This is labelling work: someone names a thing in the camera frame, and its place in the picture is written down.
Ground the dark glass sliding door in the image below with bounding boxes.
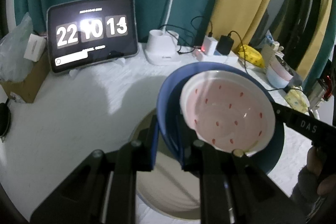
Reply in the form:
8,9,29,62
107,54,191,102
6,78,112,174
265,0,326,69

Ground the cardboard box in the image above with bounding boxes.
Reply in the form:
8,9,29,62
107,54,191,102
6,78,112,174
0,52,50,104

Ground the black round pad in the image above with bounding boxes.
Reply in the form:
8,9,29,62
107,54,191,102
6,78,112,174
0,103,11,136

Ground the white textured tablecloth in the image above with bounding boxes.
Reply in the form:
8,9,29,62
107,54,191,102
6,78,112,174
0,42,321,224

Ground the tablet with clock display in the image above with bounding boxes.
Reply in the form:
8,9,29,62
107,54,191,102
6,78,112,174
47,0,139,74

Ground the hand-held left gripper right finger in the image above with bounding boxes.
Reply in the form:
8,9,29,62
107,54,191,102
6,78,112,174
176,114,307,224

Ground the clear plastic bag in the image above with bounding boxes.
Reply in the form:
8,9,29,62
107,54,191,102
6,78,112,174
0,13,33,83

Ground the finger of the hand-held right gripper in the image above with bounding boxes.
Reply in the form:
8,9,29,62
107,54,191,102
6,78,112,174
270,101,298,127

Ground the small white box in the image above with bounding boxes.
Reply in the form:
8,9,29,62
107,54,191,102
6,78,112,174
24,34,46,62

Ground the narrow yellow curtain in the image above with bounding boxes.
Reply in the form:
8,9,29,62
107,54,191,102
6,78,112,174
297,0,334,72

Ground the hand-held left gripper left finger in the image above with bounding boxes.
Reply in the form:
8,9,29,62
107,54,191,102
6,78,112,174
30,115,159,224

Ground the person's right forearm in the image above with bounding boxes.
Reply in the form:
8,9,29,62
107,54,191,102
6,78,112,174
289,166,323,214

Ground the yellow sponge cloth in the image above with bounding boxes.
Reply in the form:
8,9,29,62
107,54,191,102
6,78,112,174
285,89,310,114

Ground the white desk lamp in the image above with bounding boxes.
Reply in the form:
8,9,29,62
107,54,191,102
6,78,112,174
143,0,214,65

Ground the yellow snack packet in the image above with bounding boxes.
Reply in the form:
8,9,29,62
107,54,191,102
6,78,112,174
238,45,265,67

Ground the white power strip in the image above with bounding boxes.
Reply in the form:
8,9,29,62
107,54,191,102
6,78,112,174
196,47,239,63

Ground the black charger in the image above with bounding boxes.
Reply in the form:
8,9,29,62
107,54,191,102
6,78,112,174
218,35,235,55

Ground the narrow teal curtain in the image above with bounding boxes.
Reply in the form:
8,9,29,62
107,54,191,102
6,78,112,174
312,25,336,83

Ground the white charger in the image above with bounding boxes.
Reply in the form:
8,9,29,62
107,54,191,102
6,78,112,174
203,35,218,55

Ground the pink spotted bowl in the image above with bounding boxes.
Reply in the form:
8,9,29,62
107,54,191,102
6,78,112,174
180,70,276,157

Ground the person's right hand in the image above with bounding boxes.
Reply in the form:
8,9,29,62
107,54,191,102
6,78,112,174
306,147,336,197

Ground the beige plate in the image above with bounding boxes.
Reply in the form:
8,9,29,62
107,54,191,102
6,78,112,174
135,109,202,219

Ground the steel tumbler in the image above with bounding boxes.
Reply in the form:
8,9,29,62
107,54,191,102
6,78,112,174
304,78,328,113

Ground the pale pink bowl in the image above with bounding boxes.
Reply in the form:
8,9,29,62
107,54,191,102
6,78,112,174
268,56,294,81

